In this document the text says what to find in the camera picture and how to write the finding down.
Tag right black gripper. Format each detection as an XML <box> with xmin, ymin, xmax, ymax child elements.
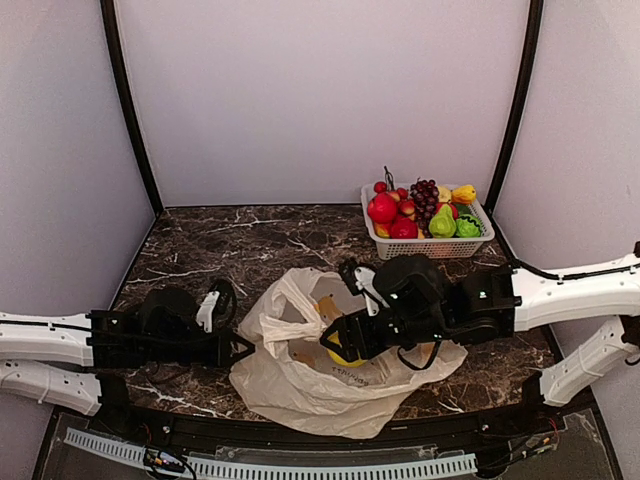
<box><xmin>319</xmin><ymin>306</ymin><xmax>452</xmax><ymax>362</ymax></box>

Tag banana print plastic bag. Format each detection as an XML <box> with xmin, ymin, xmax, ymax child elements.
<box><xmin>229</xmin><ymin>268</ymin><xmax>467</xmax><ymax>436</ymax></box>

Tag red toy apple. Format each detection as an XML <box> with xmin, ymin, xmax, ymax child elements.
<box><xmin>389</xmin><ymin>216</ymin><xmax>419</xmax><ymax>240</ymax></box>
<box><xmin>367</xmin><ymin>192</ymin><xmax>398</xmax><ymax>224</ymax></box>

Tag green toy pear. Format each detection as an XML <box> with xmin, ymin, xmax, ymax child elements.
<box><xmin>429</xmin><ymin>214</ymin><xmax>457</xmax><ymax>238</ymax></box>

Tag red cherry bunch toy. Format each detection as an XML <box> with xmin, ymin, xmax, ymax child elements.
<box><xmin>371</xmin><ymin>167</ymin><xmax>415</xmax><ymax>218</ymax></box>

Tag purple toy grapes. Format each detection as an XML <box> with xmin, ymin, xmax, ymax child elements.
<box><xmin>409</xmin><ymin>177</ymin><xmax>439</xmax><ymax>238</ymax></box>

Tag yellow orange toy mango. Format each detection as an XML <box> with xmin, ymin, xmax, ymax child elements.
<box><xmin>451</xmin><ymin>184</ymin><xmax>477</xmax><ymax>205</ymax></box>

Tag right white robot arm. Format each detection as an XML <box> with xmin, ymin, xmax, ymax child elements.
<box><xmin>320</xmin><ymin>252</ymin><xmax>639</xmax><ymax>434</ymax></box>

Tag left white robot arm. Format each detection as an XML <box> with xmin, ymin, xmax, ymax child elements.
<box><xmin>1</xmin><ymin>280</ymin><xmax>255</xmax><ymax>436</ymax></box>

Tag yellow toy fruit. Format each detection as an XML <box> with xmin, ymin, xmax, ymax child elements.
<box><xmin>438</xmin><ymin>185</ymin><xmax>452</xmax><ymax>203</ymax></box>

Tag red yellow toy mango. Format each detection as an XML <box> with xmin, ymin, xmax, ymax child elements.
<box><xmin>374</xmin><ymin>223</ymin><xmax>392</xmax><ymax>239</ymax></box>

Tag white plastic basket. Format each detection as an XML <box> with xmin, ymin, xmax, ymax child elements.
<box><xmin>360</xmin><ymin>183</ymin><xmax>495</xmax><ymax>260</ymax></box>

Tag green watermelon toy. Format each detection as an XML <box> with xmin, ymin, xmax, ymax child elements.
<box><xmin>455</xmin><ymin>204</ymin><xmax>483</xmax><ymax>238</ymax></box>

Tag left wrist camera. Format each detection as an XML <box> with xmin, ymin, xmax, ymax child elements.
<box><xmin>196</xmin><ymin>278</ymin><xmax>237</xmax><ymax>334</ymax></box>

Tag white slotted cable duct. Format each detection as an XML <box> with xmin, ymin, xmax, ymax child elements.
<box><xmin>64</xmin><ymin>428</ymin><xmax>478</xmax><ymax>480</ymax></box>

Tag black front rail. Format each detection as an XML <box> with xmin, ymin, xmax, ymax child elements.
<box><xmin>99</xmin><ymin>394</ymin><xmax>611</xmax><ymax>456</ymax></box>

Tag right black frame post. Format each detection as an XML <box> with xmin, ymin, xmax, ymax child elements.
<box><xmin>484</xmin><ymin>0</ymin><xmax>544</xmax><ymax>217</ymax></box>

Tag black frame post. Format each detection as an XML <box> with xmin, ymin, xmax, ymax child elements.
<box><xmin>484</xmin><ymin>0</ymin><xmax>544</xmax><ymax>217</ymax></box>
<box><xmin>100</xmin><ymin>0</ymin><xmax>164</xmax><ymax>217</ymax></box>

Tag left black frame post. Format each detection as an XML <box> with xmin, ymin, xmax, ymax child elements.
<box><xmin>100</xmin><ymin>0</ymin><xmax>164</xmax><ymax>217</ymax></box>

